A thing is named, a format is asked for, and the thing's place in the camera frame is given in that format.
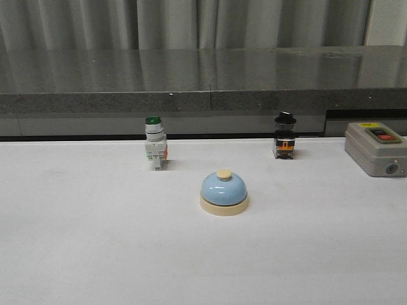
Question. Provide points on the blue desk bell cream base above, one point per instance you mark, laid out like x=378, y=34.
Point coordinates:
x=224, y=193

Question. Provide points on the green push button switch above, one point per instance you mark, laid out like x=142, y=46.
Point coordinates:
x=156, y=141

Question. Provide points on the grey curtain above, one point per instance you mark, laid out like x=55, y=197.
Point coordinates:
x=172, y=25

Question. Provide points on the grey on off switch box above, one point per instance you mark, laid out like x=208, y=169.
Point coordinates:
x=376, y=148

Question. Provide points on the grey stone counter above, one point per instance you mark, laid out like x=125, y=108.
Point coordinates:
x=106, y=94

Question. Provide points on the black rotary selector switch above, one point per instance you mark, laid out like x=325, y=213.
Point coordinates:
x=284, y=140

